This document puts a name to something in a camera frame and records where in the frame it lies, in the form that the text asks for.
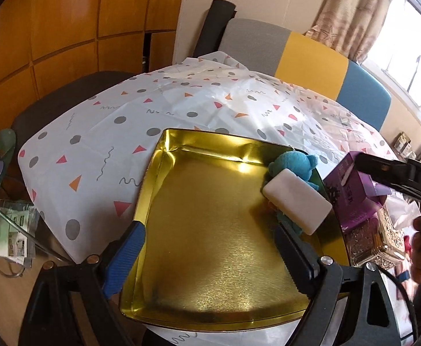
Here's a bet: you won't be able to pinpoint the gold metal tray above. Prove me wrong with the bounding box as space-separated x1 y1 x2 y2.
119 127 351 332

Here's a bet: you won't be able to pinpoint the ornate silver tissue box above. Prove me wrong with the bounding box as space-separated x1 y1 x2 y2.
344 206 405 270

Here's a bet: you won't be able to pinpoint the white foam sponge block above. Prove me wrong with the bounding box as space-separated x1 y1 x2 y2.
262 169 332 235

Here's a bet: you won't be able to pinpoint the blue plush bear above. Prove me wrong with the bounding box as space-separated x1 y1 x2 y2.
268 151 319 233

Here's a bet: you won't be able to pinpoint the patterned white tablecloth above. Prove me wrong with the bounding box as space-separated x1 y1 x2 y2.
17 51 421 346

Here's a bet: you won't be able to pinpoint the snack packets on sill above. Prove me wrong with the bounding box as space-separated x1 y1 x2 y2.
393 132 416 159

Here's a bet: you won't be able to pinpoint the grey yellow blue sofa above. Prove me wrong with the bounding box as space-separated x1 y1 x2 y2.
218 18 391 130

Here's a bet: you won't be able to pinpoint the purple tissue box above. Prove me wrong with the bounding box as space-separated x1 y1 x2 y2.
323 151 391 233

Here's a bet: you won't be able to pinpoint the beige patterned curtain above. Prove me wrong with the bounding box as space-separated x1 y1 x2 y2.
305 0 392 64

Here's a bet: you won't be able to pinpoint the green white paper packets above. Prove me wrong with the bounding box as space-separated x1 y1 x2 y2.
0 200 39 268

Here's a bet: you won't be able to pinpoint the black rolled mat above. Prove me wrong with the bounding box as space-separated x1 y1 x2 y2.
193 0 236 57

